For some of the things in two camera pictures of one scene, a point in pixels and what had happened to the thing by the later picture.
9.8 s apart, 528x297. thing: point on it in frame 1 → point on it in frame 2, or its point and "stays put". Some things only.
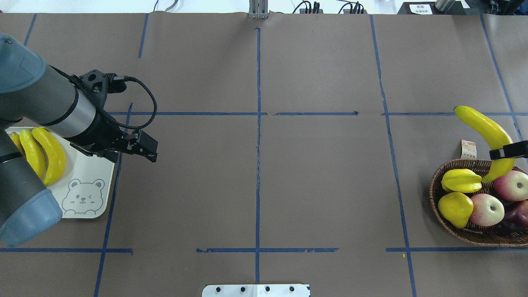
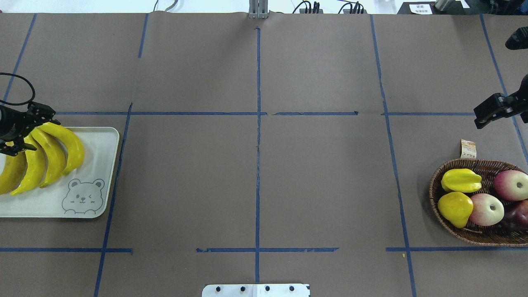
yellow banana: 35,155 stays put
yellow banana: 56,160 stays put
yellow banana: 498,168 → 76,152
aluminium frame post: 258,9 stays put
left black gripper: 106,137 → 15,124
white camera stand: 256,290 stays put
